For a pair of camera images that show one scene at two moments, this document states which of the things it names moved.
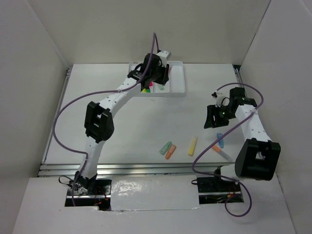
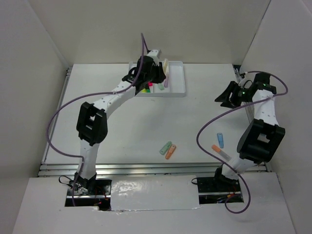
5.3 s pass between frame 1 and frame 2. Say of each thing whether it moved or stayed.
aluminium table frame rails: stayed
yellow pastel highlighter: moved
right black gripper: moved
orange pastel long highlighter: stayed
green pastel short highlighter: stayed
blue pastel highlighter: stayed
